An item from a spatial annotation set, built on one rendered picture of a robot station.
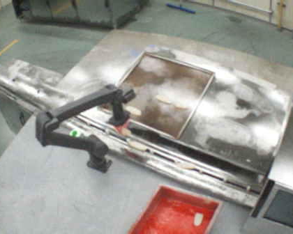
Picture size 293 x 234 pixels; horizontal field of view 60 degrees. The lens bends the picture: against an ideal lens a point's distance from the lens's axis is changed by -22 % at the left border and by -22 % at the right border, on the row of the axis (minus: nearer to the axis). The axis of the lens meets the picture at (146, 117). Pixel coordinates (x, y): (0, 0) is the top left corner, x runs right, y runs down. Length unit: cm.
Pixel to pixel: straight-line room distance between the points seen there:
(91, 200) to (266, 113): 104
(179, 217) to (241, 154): 44
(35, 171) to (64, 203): 30
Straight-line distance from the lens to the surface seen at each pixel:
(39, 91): 206
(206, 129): 158
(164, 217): 138
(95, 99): 133
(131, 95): 147
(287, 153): 102
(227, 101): 168
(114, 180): 153
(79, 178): 158
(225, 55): 229
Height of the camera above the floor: 207
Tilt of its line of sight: 45 degrees down
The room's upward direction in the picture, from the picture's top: 8 degrees counter-clockwise
